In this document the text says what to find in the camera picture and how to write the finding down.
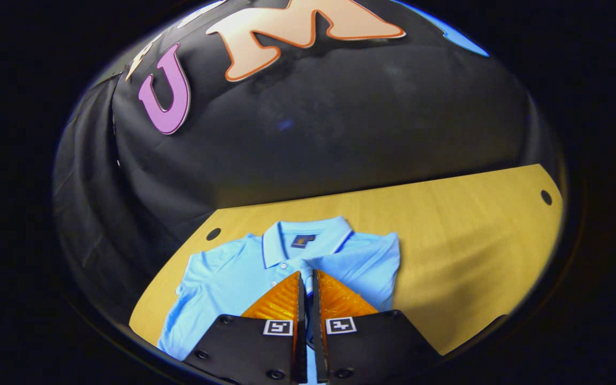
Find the black backdrop cloth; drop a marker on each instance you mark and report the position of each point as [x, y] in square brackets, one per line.
[340, 123]

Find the light blue T-shirt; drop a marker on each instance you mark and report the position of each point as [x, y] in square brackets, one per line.
[233, 272]

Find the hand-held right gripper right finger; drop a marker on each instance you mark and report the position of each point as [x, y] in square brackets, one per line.
[317, 331]

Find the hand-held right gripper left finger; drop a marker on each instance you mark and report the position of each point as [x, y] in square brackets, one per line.
[301, 331]

